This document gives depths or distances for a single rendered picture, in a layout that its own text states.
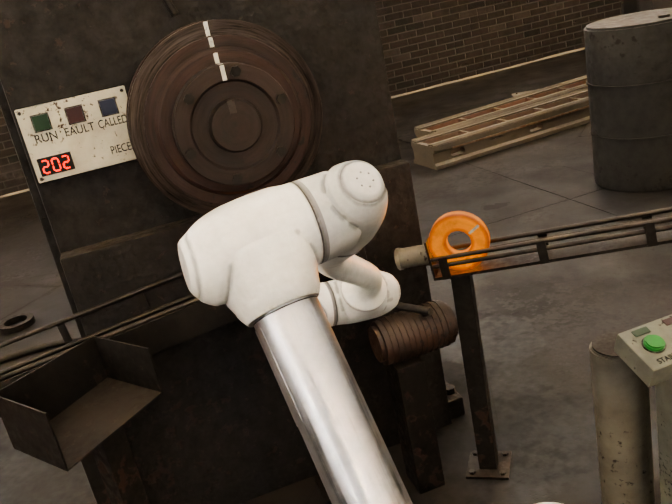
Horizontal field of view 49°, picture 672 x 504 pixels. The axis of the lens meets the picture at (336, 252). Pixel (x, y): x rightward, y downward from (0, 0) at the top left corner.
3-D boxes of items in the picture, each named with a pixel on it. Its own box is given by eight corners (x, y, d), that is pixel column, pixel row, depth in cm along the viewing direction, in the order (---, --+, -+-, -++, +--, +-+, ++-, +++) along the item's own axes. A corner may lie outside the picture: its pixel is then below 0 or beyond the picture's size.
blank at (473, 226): (460, 277, 194) (458, 282, 191) (417, 236, 193) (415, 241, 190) (503, 239, 187) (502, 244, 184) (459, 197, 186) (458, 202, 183)
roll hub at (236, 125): (189, 195, 175) (157, 77, 166) (300, 165, 182) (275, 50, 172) (192, 200, 170) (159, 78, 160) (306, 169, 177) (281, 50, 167)
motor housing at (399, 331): (394, 476, 217) (362, 314, 199) (461, 450, 222) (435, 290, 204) (412, 501, 205) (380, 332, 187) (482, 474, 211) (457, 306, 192)
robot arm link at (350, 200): (351, 183, 124) (278, 209, 120) (378, 128, 108) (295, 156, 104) (386, 250, 121) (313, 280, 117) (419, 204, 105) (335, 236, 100)
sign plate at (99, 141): (39, 182, 182) (14, 110, 176) (144, 155, 188) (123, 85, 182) (39, 183, 180) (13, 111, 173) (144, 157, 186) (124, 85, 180)
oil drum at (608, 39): (572, 180, 440) (559, 26, 409) (654, 155, 454) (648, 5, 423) (641, 201, 386) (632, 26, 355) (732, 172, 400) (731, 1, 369)
